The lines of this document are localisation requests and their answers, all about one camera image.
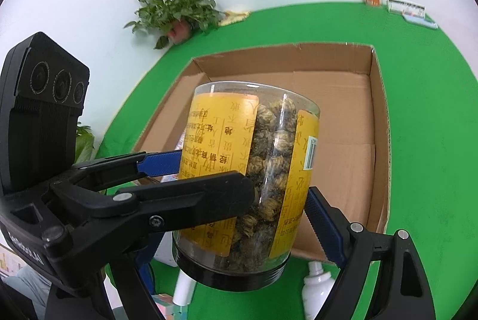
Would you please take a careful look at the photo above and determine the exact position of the pastel puzzle cube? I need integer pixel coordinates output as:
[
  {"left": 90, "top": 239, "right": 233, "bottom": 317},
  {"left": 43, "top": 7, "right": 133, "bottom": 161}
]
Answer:
[{"left": 151, "top": 292, "right": 195, "bottom": 320}]

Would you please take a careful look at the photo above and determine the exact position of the yellow label jar black lid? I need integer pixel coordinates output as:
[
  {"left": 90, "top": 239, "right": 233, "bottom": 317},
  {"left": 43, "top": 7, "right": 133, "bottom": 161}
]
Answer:
[{"left": 172, "top": 81, "right": 321, "bottom": 293}]

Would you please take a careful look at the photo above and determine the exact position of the light blue remote control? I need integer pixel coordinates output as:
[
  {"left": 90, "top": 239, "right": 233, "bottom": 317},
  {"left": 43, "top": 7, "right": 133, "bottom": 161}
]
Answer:
[{"left": 403, "top": 13, "right": 438, "bottom": 30}]

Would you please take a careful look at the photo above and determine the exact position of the white rectangular device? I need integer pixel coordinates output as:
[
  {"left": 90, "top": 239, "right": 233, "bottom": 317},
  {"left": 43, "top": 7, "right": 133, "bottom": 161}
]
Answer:
[{"left": 154, "top": 232, "right": 195, "bottom": 306}]

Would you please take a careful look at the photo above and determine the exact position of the white hair dryer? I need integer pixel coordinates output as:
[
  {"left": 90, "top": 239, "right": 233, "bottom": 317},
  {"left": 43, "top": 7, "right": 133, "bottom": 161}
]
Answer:
[{"left": 302, "top": 261, "right": 337, "bottom": 320}]

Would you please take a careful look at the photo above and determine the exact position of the small potted green plant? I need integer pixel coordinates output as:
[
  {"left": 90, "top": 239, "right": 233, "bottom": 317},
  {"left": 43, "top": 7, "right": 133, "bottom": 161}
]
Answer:
[{"left": 124, "top": 0, "right": 226, "bottom": 50}]

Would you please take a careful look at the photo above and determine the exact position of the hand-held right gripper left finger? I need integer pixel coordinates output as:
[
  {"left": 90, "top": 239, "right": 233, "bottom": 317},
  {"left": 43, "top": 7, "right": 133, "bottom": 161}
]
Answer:
[{"left": 45, "top": 233, "right": 167, "bottom": 320}]

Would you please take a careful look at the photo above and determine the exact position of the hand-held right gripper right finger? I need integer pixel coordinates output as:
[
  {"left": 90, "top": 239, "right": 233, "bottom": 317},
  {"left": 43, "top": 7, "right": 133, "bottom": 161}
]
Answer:
[{"left": 304, "top": 187, "right": 436, "bottom": 320}]

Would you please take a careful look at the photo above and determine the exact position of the yellow cloth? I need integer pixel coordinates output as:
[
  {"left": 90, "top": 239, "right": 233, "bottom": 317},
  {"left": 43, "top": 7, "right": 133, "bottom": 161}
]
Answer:
[{"left": 217, "top": 10, "right": 250, "bottom": 27}]

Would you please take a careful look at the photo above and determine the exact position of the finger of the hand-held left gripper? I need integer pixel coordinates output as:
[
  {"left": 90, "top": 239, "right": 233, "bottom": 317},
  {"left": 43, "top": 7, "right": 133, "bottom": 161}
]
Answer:
[
  {"left": 51, "top": 171, "right": 255, "bottom": 236},
  {"left": 71, "top": 151, "right": 184, "bottom": 192}
]

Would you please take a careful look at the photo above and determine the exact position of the cardboard box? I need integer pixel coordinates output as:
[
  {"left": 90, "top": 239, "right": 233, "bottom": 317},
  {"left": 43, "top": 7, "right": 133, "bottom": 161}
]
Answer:
[{"left": 131, "top": 42, "right": 391, "bottom": 263}]

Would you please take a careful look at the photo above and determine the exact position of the large leafy green plant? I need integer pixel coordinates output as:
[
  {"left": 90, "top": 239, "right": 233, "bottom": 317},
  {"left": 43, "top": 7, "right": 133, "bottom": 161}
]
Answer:
[{"left": 75, "top": 121, "right": 95, "bottom": 164}]

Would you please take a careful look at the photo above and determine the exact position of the person's grey clothing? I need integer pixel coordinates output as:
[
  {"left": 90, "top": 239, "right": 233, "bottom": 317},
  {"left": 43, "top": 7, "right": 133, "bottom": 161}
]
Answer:
[{"left": 0, "top": 266, "right": 51, "bottom": 320}]

